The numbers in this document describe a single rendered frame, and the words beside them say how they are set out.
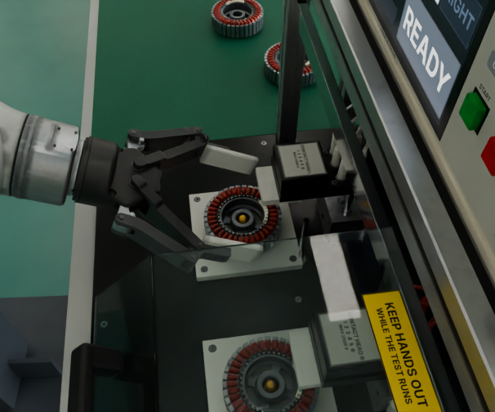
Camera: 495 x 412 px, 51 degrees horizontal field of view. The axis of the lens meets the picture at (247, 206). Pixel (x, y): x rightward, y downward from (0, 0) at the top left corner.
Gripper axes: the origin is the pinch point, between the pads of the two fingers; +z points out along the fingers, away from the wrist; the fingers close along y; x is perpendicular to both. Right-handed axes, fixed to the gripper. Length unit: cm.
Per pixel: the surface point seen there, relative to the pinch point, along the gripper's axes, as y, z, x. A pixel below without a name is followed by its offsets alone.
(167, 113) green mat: 34.0, -6.9, 20.1
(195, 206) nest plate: 9.7, -2.3, 14.7
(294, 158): 6.5, 5.3, -3.4
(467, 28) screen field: -9.1, 1.4, -33.8
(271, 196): 3.6, 4.1, 1.4
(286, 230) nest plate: 4.8, 10.2, 9.5
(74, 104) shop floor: 122, -26, 110
